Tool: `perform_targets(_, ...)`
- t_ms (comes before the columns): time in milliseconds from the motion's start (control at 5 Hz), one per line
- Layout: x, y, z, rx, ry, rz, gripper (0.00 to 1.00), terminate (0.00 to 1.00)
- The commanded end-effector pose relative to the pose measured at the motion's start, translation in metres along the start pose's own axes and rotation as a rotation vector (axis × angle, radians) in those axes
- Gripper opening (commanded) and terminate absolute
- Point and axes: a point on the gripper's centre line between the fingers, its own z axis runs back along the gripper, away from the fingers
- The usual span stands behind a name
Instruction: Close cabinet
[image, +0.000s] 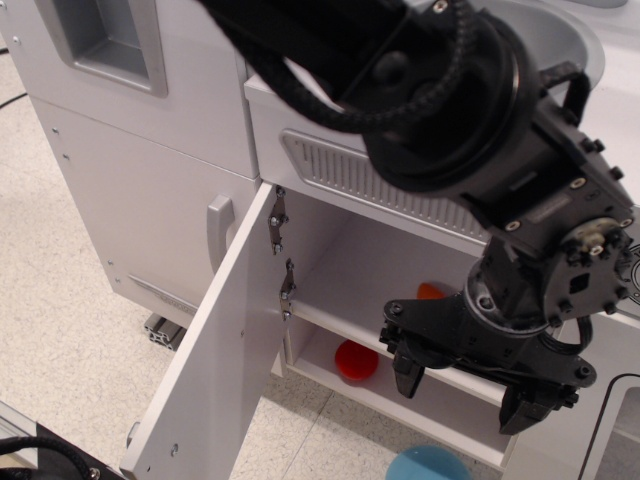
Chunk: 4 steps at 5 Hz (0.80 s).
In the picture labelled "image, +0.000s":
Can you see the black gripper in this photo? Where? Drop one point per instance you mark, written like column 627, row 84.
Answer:
column 447, row 333

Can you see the white cabinet door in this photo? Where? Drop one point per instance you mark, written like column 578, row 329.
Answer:
column 197, row 421

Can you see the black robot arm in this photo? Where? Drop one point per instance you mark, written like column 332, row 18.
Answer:
column 450, row 104

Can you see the white toy kitchen cabinet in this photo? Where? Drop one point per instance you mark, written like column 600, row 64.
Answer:
column 349, row 257

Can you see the blue round bowl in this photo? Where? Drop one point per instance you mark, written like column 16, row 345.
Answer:
column 427, row 462

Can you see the orange plastic object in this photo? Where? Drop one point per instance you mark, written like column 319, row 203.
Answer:
column 428, row 291

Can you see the white oven door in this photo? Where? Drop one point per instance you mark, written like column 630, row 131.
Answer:
column 613, row 451

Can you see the black round dial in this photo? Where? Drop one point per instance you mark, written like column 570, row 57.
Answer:
column 632, row 276

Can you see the lower metal door hinge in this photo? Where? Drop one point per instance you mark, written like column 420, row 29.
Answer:
column 287, row 290

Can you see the metal door hinge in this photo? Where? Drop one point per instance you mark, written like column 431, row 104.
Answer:
column 277, row 219
column 287, row 290

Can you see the upper metal door hinge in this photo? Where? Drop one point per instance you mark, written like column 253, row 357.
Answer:
column 277, row 219

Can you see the grey ventilation grille panel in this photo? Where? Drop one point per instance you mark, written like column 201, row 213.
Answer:
column 342, row 170

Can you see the white fridge door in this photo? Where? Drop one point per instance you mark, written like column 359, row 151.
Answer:
column 144, row 206

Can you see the silver sink bowl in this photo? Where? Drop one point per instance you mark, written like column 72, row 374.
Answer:
column 555, row 35

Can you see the grey recessed dispenser panel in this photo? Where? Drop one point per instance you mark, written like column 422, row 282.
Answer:
column 114, row 40

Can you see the grey fridge door handle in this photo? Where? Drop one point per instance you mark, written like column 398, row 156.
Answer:
column 219, row 219

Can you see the aluminium extrusion frame foot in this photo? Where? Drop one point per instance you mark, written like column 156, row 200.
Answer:
column 164, row 332

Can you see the grey cabinet door handle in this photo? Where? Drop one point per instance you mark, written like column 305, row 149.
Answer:
column 131, row 433

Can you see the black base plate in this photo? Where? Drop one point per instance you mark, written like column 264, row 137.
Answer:
column 39, row 453

